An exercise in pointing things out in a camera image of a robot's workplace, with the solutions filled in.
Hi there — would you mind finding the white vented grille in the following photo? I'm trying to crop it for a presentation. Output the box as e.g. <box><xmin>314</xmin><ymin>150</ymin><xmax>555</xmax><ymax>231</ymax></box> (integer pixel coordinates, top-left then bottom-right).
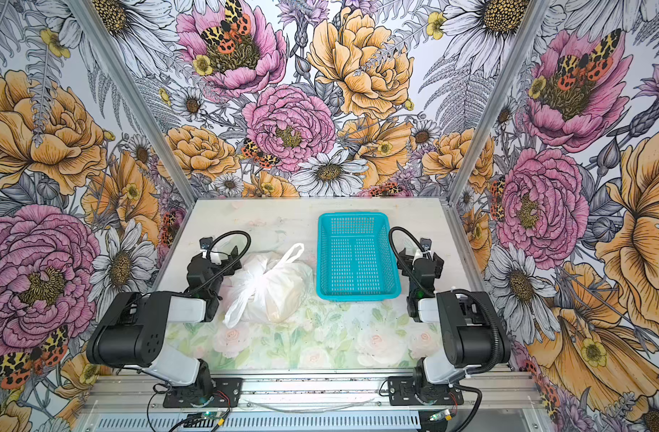
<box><xmin>85</xmin><ymin>411</ymin><xmax>421</xmax><ymax>431</ymax></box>

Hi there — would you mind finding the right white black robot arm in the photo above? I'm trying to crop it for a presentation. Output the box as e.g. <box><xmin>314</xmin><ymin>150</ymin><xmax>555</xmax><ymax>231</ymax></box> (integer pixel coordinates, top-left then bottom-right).
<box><xmin>388</xmin><ymin>239</ymin><xmax>511</xmax><ymax>406</ymax></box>

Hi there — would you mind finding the aluminium front rail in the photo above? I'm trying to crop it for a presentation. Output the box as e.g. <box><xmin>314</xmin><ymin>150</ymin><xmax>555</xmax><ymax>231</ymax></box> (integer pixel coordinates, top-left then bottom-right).
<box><xmin>80</xmin><ymin>366</ymin><xmax>542</xmax><ymax>416</ymax></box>

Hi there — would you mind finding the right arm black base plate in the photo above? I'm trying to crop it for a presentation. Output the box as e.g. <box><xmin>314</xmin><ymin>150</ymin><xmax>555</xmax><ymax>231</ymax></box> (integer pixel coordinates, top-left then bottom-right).
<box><xmin>381</xmin><ymin>376</ymin><xmax>464</xmax><ymax>407</ymax></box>

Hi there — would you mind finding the green circuit board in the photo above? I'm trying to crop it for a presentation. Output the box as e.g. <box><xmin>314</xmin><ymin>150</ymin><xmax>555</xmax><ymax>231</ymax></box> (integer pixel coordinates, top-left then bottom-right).
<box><xmin>183</xmin><ymin>410</ymin><xmax>230</xmax><ymax>431</ymax></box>

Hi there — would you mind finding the teal plastic basket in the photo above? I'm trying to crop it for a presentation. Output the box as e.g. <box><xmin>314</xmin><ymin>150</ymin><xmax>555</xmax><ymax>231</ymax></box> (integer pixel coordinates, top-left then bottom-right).
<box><xmin>316</xmin><ymin>212</ymin><xmax>402</xmax><ymax>302</ymax></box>

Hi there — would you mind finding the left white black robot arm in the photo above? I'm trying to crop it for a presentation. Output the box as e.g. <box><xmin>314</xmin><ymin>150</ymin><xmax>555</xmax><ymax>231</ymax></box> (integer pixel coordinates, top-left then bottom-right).
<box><xmin>86</xmin><ymin>230</ymin><xmax>251</xmax><ymax>408</ymax></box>

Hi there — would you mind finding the white plastic bag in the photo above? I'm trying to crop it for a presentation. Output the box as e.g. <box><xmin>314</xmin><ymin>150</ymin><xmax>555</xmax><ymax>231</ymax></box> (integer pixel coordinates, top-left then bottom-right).
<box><xmin>223</xmin><ymin>243</ymin><xmax>315</xmax><ymax>329</ymax></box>

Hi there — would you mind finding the aluminium corner post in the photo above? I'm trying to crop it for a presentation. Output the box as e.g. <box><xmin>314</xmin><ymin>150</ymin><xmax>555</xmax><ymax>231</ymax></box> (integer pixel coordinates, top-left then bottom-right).
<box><xmin>448</xmin><ymin>0</ymin><xmax>551</xmax><ymax>206</ymax></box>
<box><xmin>68</xmin><ymin>1</ymin><xmax>197</xmax><ymax>209</ymax></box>

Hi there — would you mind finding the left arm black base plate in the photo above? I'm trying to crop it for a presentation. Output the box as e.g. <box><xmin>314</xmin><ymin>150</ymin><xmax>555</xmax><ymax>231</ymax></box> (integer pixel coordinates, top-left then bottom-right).
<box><xmin>162</xmin><ymin>378</ymin><xmax>243</xmax><ymax>409</ymax></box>

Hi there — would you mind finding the right aluminium corner post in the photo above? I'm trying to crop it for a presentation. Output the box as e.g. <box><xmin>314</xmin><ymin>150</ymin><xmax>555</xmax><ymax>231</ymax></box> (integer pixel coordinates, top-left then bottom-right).
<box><xmin>448</xmin><ymin>0</ymin><xmax>551</xmax><ymax>206</ymax></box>

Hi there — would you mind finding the left aluminium corner post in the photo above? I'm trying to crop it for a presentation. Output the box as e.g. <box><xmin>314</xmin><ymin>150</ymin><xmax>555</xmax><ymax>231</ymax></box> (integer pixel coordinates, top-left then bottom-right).
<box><xmin>68</xmin><ymin>1</ymin><xmax>197</xmax><ymax>209</ymax></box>

